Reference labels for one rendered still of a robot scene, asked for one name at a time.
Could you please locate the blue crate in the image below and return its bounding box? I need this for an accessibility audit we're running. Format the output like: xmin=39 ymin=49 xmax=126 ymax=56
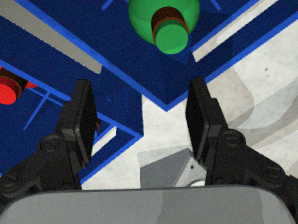
xmin=14 ymin=0 xmax=298 ymax=112
xmin=0 ymin=0 xmax=144 ymax=185

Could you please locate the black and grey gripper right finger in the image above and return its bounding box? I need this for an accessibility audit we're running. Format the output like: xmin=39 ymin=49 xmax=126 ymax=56
xmin=185 ymin=77 xmax=298 ymax=224

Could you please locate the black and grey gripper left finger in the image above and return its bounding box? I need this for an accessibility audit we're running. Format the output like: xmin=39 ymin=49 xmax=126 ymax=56
xmin=0 ymin=79 xmax=97 ymax=215

